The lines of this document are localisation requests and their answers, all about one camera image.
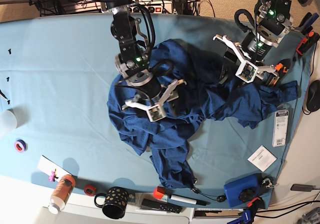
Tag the black remote control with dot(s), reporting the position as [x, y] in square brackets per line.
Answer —
[161, 206]

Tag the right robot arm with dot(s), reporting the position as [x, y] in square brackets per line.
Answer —
[133, 28]

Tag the black computer mouse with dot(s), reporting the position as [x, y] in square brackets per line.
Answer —
[313, 96]

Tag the blue orange bottom clamp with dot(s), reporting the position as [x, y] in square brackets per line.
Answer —
[248, 215]

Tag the orange supplement bottle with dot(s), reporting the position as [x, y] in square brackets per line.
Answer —
[61, 194]

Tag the pink small toy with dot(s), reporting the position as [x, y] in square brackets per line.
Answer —
[53, 177]

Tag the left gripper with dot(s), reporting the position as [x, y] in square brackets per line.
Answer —
[234, 61]

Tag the blue box with knob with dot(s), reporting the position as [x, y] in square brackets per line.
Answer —
[242, 190]

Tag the white power strip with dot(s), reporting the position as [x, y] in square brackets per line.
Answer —
[157, 6]

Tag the white paper card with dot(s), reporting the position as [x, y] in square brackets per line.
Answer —
[262, 158]

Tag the orange red cube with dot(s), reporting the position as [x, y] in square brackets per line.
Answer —
[158, 193]

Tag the purple tape roll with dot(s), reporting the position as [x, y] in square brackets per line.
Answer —
[20, 145]

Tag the metal carabiner keyring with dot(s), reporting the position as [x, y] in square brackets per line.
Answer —
[268, 184]

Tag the white paper sheet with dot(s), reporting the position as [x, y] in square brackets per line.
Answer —
[46, 166]

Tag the blue spring clamp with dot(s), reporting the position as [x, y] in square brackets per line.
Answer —
[305, 25]

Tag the translucent plastic cup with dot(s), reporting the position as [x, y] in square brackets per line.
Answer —
[8, 122]

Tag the clear blister pack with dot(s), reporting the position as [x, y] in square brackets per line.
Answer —
[280, 126]

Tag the black adapter block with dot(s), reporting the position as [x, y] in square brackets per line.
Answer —
[302, 188]

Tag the white marker pen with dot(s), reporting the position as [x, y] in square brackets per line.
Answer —
[187, 200]

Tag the orange black clamp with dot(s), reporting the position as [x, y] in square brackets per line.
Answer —
[307, 42]

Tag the dark blue t-shirt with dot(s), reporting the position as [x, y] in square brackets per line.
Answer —
[202, 96]

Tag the red tape roll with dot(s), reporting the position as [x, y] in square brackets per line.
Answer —
[90, 190]

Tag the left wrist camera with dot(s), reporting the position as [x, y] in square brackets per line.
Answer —
[246, 72]

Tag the orange black utility knife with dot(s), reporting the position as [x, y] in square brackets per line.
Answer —
[281, 69]

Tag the light blue table cloth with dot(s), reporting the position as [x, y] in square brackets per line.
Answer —
[60, 71]

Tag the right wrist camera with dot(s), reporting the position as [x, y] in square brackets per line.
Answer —
[156, 113]

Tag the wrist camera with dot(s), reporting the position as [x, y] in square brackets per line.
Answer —
[246, 72]
[156, 113]

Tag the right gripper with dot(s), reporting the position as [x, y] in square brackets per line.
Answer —
[170, 93]

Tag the black mug gold dots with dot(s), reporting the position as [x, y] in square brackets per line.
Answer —
[115, 202]

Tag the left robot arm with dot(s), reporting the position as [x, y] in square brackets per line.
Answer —
[265, 29]

